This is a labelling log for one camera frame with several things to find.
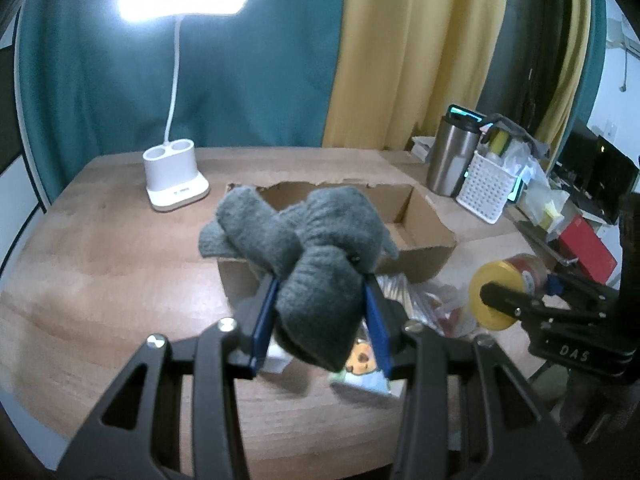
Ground black monitor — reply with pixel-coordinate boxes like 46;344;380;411
552;129;639;224

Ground stainless steel tumbler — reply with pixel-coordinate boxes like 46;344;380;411
426;104;483;197

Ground cartoon tissue pack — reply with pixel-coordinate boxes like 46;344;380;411
329;336;405;399

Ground white desk lamp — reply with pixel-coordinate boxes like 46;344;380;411
117;0;248;212

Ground yellow green sponge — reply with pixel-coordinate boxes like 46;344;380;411
488;126;511;156

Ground clear plastic snack bag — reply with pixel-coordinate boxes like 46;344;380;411
376;273;477;338

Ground yellow curtain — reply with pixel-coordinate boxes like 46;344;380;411
323;0;506;151

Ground yellow lid jar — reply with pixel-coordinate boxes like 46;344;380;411
469;254;548;332

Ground grey knitted socks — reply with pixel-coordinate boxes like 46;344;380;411
198;185;398;372

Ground white perforated basket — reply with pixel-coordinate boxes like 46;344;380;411
456;152;516;224

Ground teal curtain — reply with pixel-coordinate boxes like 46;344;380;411
16;0;344;200

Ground torn cardboard box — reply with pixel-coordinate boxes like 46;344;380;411
218;180;457;304

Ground red box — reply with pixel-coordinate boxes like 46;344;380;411
558;214;617;285

